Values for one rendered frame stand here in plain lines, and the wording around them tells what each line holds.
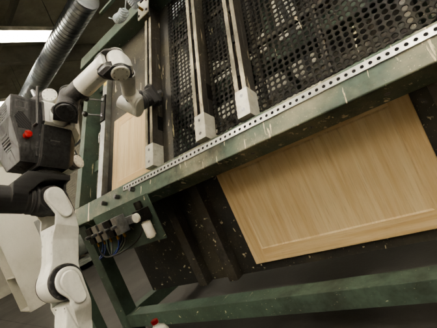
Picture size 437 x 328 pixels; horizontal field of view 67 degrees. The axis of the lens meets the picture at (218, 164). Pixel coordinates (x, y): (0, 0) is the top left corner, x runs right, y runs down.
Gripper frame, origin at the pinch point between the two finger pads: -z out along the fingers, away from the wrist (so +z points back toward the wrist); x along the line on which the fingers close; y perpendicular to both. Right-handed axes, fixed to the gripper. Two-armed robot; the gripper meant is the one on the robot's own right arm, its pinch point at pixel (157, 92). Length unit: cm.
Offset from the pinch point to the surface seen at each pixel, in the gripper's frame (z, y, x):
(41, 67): -214, 335, 155
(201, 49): -5.8, -33.0, 4.9
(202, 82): 9.6, -33.0, -9.2
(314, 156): 17, -65, -60
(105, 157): 9, 55, -14
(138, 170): 23.2, 21.6, -29.1
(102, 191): 25, 55, -29
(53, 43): -204, 270, 159
